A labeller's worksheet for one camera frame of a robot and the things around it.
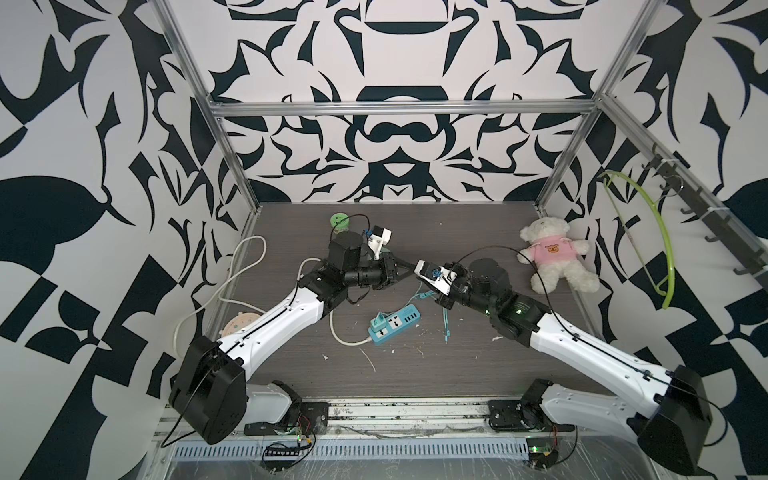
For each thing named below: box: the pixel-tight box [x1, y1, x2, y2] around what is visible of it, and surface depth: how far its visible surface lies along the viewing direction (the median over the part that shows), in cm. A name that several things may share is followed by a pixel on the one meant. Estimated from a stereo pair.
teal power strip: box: [368, 304, 421, 343], surface depth 89 cm
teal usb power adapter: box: [370, 311, 387, 333], surface depth 85 cm
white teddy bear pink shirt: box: [517, 217, 600, 295], surface depth 98 cm
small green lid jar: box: [330, 212, 350, 234], surface depth 111 cm
